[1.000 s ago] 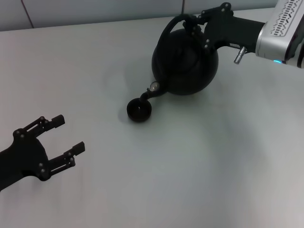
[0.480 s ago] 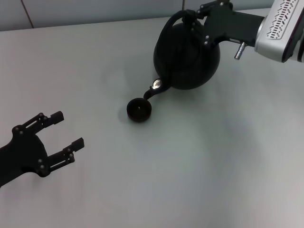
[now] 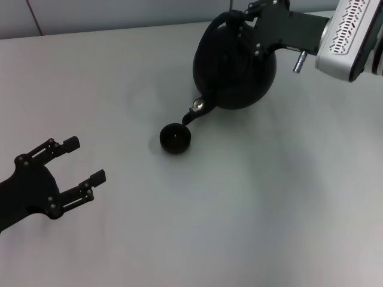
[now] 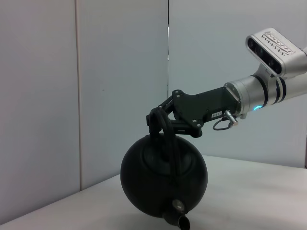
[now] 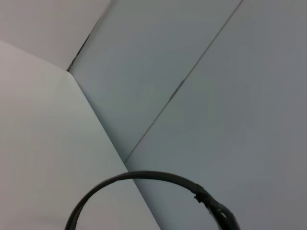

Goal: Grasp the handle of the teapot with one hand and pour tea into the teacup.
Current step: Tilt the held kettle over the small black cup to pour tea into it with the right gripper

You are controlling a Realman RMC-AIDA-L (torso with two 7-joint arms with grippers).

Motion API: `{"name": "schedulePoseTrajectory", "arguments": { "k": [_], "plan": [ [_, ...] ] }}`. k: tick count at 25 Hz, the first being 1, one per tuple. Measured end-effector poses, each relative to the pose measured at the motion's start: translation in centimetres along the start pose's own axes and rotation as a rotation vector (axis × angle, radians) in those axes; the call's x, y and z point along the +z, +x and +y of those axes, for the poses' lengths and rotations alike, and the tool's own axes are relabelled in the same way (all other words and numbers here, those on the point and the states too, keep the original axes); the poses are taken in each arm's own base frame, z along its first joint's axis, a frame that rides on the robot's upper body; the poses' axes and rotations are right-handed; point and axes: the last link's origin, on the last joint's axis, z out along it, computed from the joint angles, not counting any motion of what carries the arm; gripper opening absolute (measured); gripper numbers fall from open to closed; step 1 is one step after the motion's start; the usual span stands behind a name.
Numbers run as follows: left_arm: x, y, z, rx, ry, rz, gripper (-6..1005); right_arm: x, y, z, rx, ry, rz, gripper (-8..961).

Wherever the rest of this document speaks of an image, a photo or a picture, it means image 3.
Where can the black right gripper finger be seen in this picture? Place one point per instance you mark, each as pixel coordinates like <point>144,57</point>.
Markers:
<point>258,4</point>
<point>249,39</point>

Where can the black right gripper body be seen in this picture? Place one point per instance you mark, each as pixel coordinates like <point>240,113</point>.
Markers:
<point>293,27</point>

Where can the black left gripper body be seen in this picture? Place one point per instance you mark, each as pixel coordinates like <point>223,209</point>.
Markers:
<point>30,188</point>

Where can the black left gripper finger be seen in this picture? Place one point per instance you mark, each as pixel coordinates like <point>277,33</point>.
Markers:
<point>97,177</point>
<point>71,143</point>

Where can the black round teapot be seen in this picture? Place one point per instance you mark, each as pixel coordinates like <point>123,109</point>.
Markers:
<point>227,77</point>

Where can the small black teacup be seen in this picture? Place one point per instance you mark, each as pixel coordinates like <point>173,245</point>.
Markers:
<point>175,139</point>

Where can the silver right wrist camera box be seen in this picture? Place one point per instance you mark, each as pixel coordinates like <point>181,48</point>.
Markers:
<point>344,39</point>

